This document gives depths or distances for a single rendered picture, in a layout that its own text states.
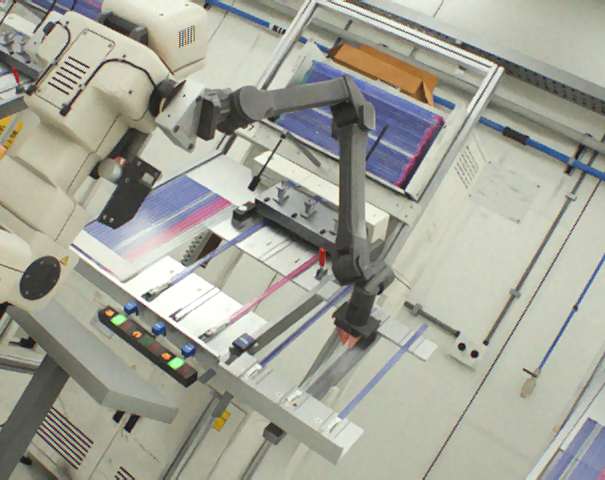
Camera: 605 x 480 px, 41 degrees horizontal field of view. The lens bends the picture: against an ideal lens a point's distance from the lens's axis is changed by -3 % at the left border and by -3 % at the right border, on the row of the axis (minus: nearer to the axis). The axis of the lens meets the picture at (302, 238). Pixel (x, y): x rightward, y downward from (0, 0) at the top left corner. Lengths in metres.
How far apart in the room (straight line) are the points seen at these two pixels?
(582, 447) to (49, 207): 1.37
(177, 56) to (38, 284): 0.55
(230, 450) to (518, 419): 1.76
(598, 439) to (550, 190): 2.05
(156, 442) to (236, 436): 0.27
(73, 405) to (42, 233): 1.11
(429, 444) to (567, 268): 1.03
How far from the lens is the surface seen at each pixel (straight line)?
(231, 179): 2.73
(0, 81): 3.35
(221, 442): 2.43
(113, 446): 2.62
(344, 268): 1.88
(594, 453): 2.14
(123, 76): 1.65
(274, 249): 2.45
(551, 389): 3.84
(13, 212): 1.75
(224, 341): 2.16
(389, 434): 3.96
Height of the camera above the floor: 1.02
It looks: 2 degrees up
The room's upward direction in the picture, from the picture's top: 31 degrees clockwise
